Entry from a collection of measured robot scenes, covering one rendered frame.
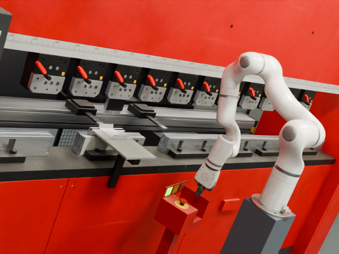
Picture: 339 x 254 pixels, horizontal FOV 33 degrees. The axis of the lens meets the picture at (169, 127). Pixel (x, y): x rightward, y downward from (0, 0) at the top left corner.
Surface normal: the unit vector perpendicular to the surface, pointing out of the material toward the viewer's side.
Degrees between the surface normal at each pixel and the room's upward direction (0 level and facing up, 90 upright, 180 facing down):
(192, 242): 90
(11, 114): 90
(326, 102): 90
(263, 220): 90
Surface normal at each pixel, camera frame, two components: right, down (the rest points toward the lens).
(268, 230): -0.65, 0.00
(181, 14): 0.64, 0.45
